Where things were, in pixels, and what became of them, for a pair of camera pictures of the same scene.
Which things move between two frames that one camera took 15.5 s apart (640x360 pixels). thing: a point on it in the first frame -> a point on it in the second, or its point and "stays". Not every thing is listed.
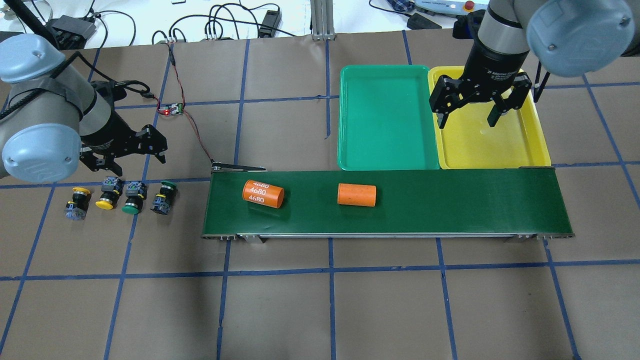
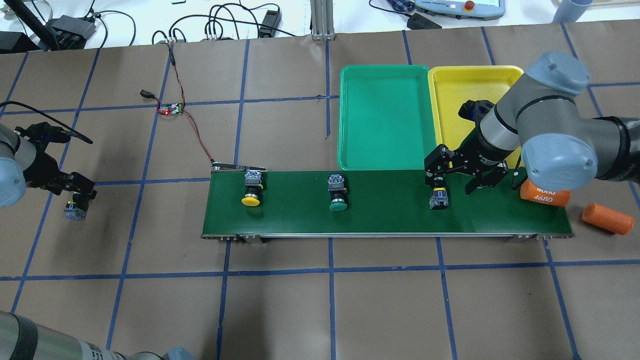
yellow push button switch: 112,188 -> 253,187
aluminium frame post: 322,15 stays
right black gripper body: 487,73 -> 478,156
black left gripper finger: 151,141 -> 83,188
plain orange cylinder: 360,195 -> 597,214
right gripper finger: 502,108 -> 485,178
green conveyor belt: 478,204 stays
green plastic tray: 386,118 stays
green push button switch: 136,192 -> 336,187
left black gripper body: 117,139 -> 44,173
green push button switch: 162,202 -> 439,199
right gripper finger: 442,119 -> 435,177
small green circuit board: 172,109 stays
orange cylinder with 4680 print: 257,192 -> 558,198
